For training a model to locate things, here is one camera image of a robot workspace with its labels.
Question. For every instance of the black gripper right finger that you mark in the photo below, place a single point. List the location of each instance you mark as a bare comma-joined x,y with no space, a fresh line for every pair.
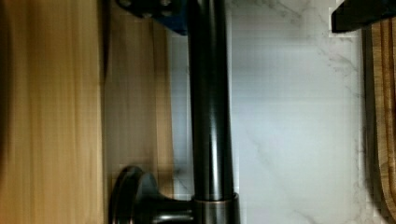
352,15

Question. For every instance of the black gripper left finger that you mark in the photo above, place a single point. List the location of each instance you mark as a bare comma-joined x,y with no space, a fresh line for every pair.
169,13

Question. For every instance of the light wooden drawer front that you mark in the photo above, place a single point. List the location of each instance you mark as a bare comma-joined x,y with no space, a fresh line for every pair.
85,91

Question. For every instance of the black metal drawer handle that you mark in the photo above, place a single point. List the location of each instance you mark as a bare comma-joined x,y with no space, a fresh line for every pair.
135,198

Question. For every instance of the dark wooden cutting board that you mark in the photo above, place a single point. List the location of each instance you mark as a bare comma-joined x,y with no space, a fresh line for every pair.
378,43

